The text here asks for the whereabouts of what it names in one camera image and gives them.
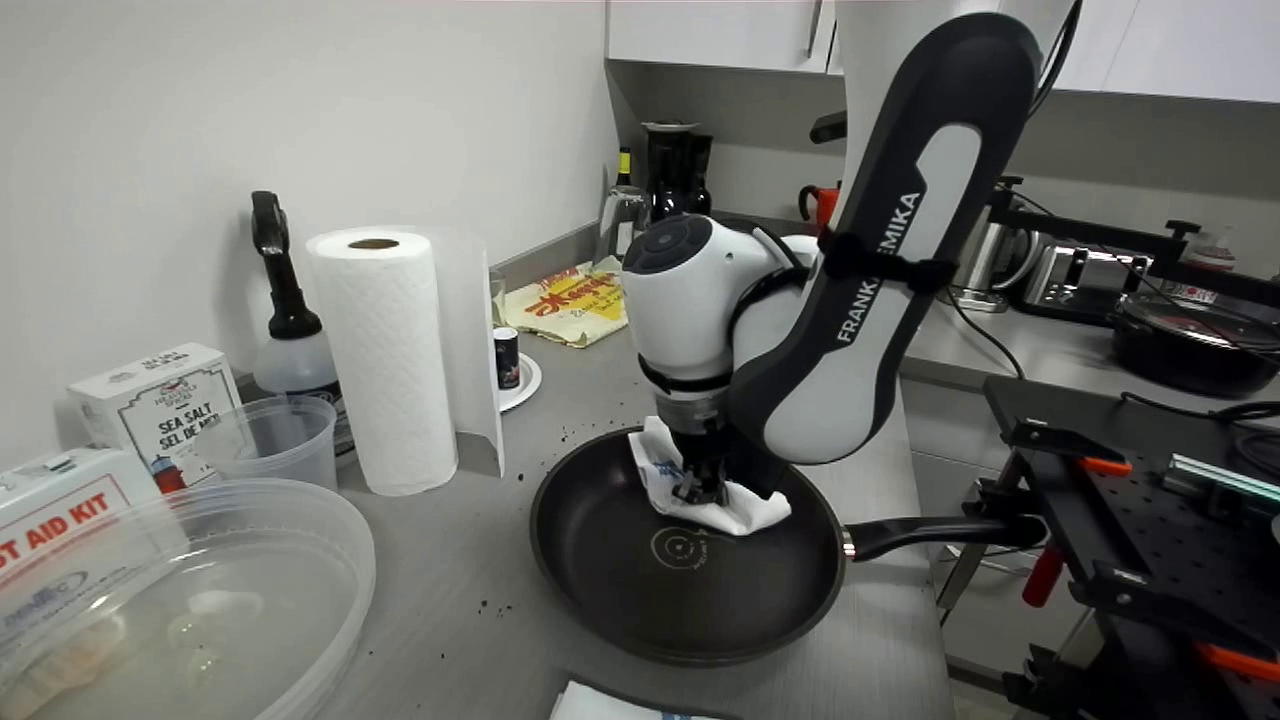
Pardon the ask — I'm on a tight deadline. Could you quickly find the black articulated camera mount arm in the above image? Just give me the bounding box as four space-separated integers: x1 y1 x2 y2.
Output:
983 177 1280 304

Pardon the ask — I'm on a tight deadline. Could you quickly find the black coffee machine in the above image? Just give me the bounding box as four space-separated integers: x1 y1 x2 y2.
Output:
638 118 717 231

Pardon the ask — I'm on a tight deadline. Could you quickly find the black trigger spray bottle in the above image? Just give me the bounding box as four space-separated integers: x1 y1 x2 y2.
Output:
244 187 336 397

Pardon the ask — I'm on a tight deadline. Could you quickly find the white round plate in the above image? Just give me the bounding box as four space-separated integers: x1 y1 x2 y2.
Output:
494 353 550 416

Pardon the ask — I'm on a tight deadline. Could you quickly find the small clear plastic container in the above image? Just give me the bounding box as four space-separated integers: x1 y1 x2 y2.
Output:
226 393 340 498

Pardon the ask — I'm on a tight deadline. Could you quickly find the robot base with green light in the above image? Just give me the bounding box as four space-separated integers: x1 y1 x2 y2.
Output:
1164 449 1280 510

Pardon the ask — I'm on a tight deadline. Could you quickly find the black round hot plate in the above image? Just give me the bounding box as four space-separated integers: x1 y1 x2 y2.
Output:
1114 279 1280 401

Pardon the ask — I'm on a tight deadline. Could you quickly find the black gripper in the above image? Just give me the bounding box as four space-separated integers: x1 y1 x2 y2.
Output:
660 393 737 510

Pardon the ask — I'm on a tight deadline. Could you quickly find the dark nonstick frying pan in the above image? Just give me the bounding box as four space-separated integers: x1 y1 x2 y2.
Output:
525 425 1058 674

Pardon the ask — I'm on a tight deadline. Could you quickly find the steel toaster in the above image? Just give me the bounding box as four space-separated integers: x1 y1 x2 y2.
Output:
1021 236 1161 319

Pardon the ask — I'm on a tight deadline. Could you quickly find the white paper scrap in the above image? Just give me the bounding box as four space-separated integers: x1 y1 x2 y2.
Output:
550 676 737 720

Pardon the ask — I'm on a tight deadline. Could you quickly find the large clear plastic bowl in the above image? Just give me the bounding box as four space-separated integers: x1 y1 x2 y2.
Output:
0 477 382 720

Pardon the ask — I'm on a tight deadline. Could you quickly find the red mug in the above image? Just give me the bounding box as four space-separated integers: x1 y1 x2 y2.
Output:
797 181 849 231

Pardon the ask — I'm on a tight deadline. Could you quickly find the white wall cabinet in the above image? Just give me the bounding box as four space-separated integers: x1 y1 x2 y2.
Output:
599 0 1280 108

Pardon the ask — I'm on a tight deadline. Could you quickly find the black power cord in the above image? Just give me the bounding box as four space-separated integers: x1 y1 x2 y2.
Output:
936 290 1026 384

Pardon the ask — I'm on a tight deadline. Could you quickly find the white sea salt box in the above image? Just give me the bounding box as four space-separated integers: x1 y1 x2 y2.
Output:
59 342 256 501

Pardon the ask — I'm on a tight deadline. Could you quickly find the white cloth with blue stripes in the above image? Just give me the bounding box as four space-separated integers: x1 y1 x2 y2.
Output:
623 413 797 539

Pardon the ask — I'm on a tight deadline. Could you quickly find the black mounted camera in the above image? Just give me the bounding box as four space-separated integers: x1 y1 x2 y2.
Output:
803 108 853 148

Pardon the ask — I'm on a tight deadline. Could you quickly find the red clamp handle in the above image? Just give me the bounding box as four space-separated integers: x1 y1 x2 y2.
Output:
1021 537 1072 614

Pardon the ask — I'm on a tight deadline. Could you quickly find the white paper towel roll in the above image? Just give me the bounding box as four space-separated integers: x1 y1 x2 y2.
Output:
300 224 462 501

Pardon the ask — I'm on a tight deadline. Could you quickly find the white first aid kit box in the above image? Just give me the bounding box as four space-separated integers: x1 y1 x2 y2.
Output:
0 443 193 634

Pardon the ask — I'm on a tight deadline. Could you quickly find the orange clamp handle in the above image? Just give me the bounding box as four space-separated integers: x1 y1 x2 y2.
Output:
1078 452 1142 484
1193 639 1280 688

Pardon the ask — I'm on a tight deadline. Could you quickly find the black perforated mounting table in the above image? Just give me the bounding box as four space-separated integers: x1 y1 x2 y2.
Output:
983 371 1280 720

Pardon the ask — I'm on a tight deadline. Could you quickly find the steel kettle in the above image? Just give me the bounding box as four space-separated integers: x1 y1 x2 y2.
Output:
952 206 1032 304

